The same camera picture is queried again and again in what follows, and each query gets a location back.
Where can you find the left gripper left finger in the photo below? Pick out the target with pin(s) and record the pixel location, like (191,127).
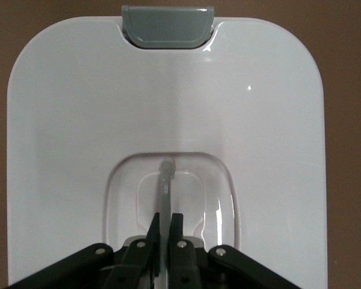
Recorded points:
(132,259)

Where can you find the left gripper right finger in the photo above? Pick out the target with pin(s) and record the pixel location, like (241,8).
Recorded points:
(183,259)

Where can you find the brown table mat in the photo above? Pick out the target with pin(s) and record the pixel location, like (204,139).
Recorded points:
(0,30)

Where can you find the white box lid grey latches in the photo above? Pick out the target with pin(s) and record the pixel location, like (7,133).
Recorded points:
(78,120)

